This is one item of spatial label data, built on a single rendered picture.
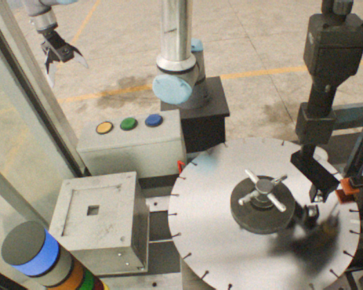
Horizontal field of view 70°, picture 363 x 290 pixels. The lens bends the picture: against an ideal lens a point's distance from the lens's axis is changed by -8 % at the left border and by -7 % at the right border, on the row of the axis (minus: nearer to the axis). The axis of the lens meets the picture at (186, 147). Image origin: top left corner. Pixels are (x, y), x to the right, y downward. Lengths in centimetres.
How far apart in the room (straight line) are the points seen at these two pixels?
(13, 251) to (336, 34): 38
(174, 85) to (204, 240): 47
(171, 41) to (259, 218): 50
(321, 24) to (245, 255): 33
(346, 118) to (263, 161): 22
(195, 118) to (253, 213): 57
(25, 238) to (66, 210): 35
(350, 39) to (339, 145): 62
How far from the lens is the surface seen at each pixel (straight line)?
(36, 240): 29
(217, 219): 48
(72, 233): 61
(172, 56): 78
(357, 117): 68
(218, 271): 45
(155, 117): 75
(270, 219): 48
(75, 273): 35
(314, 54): 34
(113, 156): 76
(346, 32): 33
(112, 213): 60
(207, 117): 98
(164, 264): 67
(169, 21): 74
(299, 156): 47
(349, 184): 54
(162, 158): 76
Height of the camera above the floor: 137
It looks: 46 degrees down
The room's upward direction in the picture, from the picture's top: 10 degrees counter-clockwise
